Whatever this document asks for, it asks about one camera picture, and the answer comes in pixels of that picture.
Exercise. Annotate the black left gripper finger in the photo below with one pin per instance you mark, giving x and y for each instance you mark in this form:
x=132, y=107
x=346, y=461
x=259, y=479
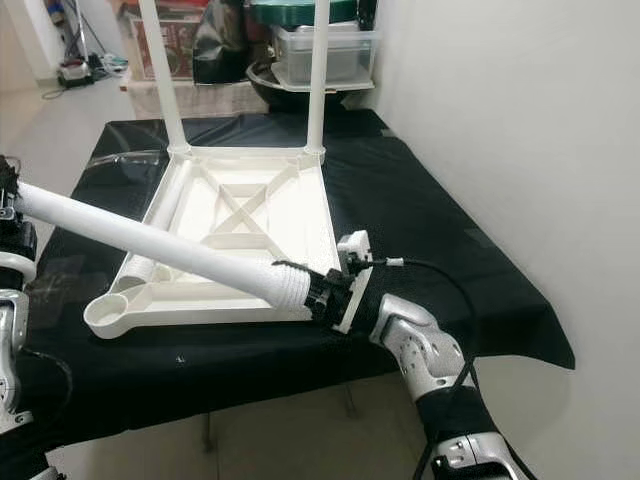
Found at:
x=12, y=185

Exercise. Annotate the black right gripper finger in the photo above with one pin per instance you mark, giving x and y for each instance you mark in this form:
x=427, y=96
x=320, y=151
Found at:
x=296, y=268

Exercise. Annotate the white plastic table top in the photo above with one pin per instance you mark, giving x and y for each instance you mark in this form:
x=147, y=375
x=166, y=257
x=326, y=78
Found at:
x=180, y=312

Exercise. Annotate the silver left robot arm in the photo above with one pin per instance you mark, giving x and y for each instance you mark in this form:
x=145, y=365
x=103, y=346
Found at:
x=10, y=350

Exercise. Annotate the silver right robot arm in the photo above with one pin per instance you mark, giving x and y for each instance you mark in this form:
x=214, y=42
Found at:
x=425, y=345

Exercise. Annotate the black tablecloth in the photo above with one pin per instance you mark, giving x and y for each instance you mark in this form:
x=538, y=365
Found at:
x=410, y=220

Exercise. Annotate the long clear tape strip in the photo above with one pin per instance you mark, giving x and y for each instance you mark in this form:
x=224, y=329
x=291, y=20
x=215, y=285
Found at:
x=135, y=158

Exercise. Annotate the small black white appliance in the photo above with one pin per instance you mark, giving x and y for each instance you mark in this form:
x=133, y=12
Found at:
x=75, y=75

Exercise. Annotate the small clear tape patch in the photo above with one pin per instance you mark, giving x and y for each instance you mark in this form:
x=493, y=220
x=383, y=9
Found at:
x=480, y=240

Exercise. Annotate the black round basin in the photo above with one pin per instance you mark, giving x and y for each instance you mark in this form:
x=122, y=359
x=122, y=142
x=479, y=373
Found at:
x=270, y=92

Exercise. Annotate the pink patterned cloth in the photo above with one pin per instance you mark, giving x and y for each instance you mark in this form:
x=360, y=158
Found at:
x=220, y=100

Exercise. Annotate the clear plastic storage box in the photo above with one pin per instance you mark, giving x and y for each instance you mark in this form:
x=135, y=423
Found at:
x=295, y=55

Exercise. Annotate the red printed carton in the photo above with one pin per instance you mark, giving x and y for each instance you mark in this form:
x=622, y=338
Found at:
x=190, y=50

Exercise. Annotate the dark plastic bag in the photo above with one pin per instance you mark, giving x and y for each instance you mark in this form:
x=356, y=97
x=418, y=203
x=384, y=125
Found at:
x=220, y=45

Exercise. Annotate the dark green round lid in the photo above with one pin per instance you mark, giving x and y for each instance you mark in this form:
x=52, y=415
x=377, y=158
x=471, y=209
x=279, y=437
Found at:
x=285, y=12

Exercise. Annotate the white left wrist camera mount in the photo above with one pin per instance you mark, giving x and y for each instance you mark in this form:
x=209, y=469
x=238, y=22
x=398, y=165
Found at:
x=12, y=268

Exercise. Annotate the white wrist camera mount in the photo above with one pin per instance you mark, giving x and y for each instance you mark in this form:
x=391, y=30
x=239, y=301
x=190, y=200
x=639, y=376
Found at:
x=355, y=252
x=12, y=268

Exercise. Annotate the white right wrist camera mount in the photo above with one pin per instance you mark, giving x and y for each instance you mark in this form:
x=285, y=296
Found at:
x=355, y=252

